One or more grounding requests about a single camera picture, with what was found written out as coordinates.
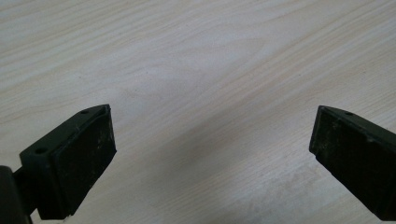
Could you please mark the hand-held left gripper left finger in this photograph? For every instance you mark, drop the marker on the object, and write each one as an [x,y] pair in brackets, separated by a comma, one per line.
[71,161]

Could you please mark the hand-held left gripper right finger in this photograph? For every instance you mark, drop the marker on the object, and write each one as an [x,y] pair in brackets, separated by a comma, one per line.
[358,155]

